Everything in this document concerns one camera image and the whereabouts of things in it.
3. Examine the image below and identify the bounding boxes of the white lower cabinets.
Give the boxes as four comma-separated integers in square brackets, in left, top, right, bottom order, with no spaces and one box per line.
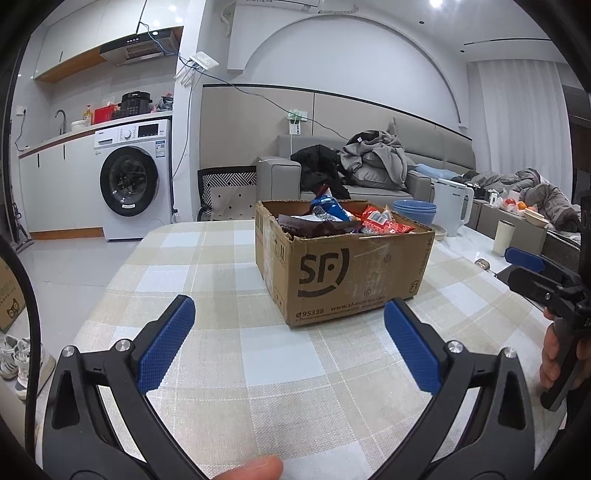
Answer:
[18,131,105,241]

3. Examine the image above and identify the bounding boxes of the black pressure cooker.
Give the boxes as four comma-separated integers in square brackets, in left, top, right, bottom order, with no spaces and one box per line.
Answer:
[115,91,153,118]

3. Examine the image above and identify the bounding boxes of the white curtain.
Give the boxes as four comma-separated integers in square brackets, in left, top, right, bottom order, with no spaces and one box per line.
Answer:
[475,58,571,204]

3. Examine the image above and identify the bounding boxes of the grey sofa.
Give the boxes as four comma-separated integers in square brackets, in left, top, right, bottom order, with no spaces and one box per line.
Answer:
[256,115,478,204]

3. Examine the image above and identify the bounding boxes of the white wall power strip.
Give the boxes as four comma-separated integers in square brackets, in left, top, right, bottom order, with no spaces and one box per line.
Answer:
[286,108,309,136]

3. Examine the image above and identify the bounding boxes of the person's right hand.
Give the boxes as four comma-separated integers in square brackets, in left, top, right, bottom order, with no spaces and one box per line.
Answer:
[539,307,563,391]

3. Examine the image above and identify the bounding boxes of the blue bowl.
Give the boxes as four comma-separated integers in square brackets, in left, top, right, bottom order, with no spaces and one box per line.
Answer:
[393,200,437,214]
[396,209,437,227]

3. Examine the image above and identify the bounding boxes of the white cabinets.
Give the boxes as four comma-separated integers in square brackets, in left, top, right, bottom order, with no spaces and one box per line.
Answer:
[33,0,185,84]
[18,131,105,241]

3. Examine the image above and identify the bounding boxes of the black jacket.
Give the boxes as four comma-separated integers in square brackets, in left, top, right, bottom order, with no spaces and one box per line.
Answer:
[291,144,352,200]

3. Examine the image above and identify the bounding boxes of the white electric kettle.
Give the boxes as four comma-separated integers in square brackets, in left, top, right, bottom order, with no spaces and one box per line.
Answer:
[434,180,475,237]

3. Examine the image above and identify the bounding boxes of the upright vacuum cleaner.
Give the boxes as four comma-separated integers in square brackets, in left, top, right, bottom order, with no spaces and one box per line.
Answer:
[9,185,33,252]

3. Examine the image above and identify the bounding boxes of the printed cardboard floor box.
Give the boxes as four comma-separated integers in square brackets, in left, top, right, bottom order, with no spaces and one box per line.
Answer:
[0,258,26,333]

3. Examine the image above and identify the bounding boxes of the white green sneaker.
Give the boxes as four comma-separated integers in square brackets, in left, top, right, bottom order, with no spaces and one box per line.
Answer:
[14,339,57,400]
[0,336,28,379]

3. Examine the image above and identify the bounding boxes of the grey clothes pile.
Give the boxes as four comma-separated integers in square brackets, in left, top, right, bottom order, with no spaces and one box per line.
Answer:
[339,130,416,191]

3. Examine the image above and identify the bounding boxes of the blue cookie packet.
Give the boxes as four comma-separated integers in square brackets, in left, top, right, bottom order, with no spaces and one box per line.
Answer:
[310,194,356,222]

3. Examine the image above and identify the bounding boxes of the white washing machine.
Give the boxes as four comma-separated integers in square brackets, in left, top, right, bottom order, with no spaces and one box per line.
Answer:
[93,119,174,241]

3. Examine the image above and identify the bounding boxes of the white router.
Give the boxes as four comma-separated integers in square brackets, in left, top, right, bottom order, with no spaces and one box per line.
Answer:
[178,52,220,86]

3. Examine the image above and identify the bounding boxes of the checkered tablecloth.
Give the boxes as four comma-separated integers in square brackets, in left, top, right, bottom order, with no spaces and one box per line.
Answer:
[34,220,568,480]

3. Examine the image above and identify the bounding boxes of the person's left hand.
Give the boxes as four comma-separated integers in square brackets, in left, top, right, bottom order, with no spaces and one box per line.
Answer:
[216,455,284,480]

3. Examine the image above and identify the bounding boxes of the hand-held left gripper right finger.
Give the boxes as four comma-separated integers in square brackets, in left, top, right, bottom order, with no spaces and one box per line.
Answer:
[383,298,537,480]

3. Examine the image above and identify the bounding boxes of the cream tumbler cup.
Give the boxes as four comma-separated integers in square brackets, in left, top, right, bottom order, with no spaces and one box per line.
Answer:
[492,220,515,257]

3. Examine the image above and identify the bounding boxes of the purple striped packet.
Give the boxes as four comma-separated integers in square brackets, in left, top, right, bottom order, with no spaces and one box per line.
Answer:
[277,213,363,238]

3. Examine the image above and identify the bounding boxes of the white upper cabinets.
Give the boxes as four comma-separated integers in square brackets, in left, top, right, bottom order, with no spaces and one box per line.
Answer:
[33,0,185,84]

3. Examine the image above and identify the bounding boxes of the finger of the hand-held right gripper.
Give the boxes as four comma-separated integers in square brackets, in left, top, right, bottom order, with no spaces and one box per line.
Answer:
[508,267,578,319]
[505,247,580,289]

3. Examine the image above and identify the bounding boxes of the brown cardboard box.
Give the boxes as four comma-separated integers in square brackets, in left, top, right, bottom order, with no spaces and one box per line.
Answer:
[255,199,436,328]

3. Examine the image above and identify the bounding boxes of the folded patterned play mat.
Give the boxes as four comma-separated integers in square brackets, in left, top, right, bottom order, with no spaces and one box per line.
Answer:
[198,166,258,222]

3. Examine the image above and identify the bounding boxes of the range hood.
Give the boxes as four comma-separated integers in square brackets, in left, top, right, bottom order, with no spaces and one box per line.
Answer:
[99,26,183,66]

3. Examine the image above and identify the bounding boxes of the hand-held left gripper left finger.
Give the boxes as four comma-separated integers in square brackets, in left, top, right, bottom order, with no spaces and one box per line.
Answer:
[41,294,197,480]

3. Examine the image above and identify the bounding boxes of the grey padded coat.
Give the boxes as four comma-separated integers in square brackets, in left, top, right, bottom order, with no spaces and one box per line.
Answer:
[455,168,580,232]

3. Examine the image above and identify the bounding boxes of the thick black cable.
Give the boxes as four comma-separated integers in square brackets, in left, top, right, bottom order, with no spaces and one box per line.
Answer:
[0,237,38,462]

